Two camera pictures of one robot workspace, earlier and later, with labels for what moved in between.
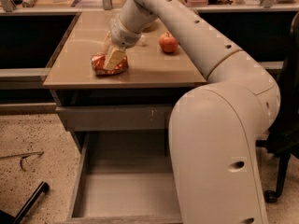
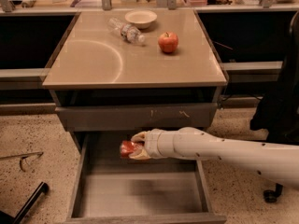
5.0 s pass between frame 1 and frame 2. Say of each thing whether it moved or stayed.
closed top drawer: stayed
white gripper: moved
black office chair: stayed
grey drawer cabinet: stayed
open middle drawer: stayed
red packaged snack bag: moved
